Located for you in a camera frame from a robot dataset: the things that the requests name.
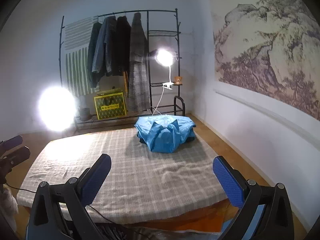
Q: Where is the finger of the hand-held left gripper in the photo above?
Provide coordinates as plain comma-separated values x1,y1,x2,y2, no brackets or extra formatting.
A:
0,135,23,151
1,146,31,167

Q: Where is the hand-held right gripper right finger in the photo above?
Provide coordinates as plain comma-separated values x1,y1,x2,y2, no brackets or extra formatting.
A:
212,156,294,240

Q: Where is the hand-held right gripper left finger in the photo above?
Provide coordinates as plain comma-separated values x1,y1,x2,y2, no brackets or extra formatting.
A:
25,154,112,240

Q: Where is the light blue garment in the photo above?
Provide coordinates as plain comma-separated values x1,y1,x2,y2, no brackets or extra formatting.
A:
134,115,197,153

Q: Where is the black metal clothes rack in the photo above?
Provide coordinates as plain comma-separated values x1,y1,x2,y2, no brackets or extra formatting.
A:
59,8,182,132

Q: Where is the person's left hand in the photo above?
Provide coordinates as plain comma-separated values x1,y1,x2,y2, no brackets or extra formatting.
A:
0,186,18,230

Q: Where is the beige plaid blanket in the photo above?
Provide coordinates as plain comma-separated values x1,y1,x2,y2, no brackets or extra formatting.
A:
17,128,229,224

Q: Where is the orange bed base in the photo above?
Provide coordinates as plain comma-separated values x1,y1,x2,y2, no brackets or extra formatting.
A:
20,197,240,232

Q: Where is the black pot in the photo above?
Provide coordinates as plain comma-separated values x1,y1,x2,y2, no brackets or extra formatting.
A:
78,107,91,121

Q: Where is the yellow green box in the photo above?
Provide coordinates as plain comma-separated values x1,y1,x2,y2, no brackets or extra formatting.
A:
94,89,128,120

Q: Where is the yellow narrow object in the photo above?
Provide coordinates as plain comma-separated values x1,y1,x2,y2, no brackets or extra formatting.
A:
123,71,129,97

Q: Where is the grey plaid coat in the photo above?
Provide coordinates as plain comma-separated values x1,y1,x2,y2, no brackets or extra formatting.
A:
128,12,151,113

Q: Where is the dark green jacket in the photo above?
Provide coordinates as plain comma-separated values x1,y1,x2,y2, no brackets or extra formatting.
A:
87,21,103,88

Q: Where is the blue denim jacket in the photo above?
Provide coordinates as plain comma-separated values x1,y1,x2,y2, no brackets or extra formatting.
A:
92,16,117,77

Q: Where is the black coat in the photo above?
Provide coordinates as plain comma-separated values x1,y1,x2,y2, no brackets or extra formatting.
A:
111,16,132,77

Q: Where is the white clip lamp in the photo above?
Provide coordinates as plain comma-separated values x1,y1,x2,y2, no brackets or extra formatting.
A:
150,49,175,117

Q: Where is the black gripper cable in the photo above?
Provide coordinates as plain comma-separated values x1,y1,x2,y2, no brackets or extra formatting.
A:
4,184,114,224

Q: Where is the ring light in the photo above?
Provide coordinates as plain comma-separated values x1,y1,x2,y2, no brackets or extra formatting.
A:
37,86,77,132

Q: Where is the white wall rail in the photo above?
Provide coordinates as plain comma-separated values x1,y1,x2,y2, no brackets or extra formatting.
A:
212,87,320,137

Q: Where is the black metal stool frame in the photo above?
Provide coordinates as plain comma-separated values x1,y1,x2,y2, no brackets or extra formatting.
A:
173,96,186,117

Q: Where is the green striped wall hanging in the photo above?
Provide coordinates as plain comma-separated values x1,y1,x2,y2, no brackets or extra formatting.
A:
62,17,100,97

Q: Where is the landscape wall poster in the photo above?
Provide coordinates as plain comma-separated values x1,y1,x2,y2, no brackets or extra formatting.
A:
211,0,320,120

